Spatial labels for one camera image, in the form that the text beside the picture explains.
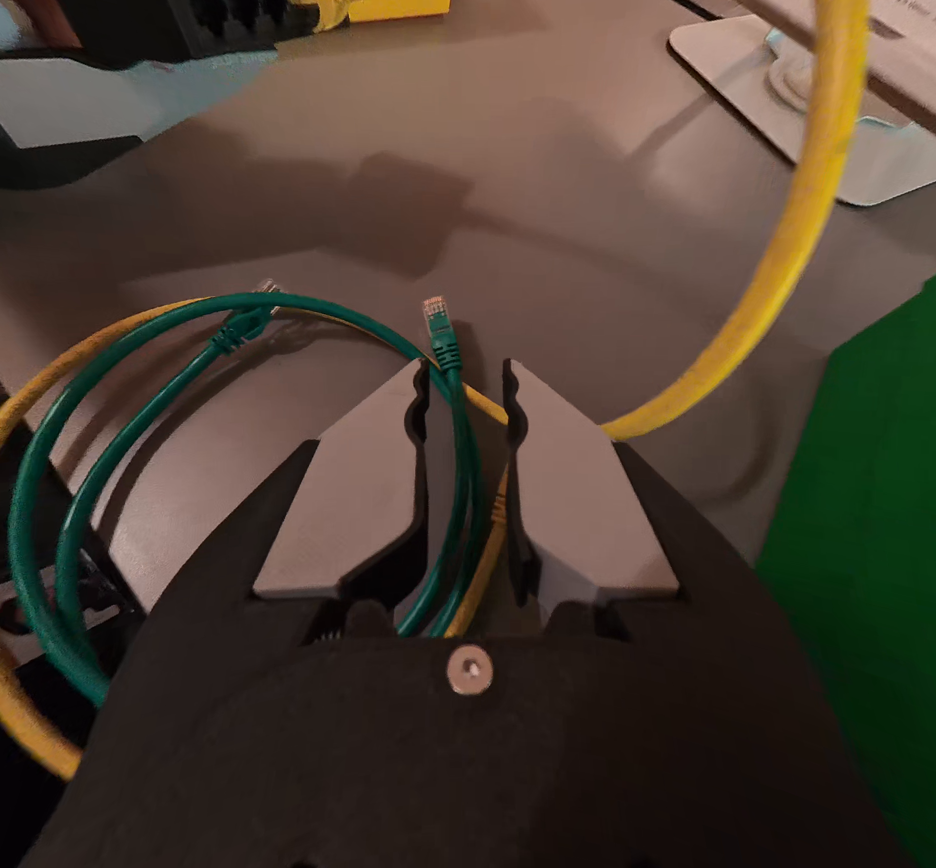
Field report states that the green plastic bin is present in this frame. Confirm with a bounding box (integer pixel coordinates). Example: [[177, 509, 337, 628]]
[[755, 276, 936, 868]]

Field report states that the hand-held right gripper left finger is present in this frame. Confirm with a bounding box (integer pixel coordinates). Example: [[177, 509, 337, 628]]
[[251, 358, 432, 612]]

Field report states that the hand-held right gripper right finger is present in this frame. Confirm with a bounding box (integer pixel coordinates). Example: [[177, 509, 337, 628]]
[[503, 359, 683, 617]]

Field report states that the green ethernet cable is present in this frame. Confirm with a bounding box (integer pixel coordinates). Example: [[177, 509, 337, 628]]
[[7, 279, 487, 708]]

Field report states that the yellow ethernet cable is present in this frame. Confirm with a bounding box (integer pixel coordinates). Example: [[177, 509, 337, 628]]
[[0, 0, 871, 783]]

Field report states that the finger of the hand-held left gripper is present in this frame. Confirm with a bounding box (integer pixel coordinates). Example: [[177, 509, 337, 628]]
[[0, 51, 282, 150]]

